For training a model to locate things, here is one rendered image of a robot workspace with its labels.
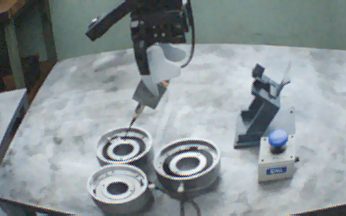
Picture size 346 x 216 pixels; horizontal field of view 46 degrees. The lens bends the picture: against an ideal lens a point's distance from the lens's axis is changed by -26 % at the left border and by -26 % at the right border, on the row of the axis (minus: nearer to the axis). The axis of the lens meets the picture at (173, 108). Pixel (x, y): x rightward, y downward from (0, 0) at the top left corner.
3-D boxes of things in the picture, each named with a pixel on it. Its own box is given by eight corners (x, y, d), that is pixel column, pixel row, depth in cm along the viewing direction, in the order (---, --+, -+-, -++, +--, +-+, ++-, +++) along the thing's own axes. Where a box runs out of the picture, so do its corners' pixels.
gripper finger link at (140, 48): (148, 79, 80) (140, 26, 76) (137, 79, 80) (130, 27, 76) (154, 66, 84) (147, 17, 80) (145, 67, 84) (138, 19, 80)
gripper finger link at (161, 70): (184, 103, 82) (175, 46, 78) (145, 105, 83) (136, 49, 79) (187, 94, 85) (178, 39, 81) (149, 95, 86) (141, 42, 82)
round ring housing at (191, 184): (166, 156, 92) (162, 137, 90) (226, 156, 89) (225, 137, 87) (151, 194, 84) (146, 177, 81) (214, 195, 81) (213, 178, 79)
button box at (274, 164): (257, 183, 81) (258, 162, 78) (261, 157, 87) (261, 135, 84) (297, 177, 79) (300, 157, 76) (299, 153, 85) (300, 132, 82)
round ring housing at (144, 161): (92, 156, 95) (86, 138, 93) (141, 137, 98) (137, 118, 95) (112, 186, 86) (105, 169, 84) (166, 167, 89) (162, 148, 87)
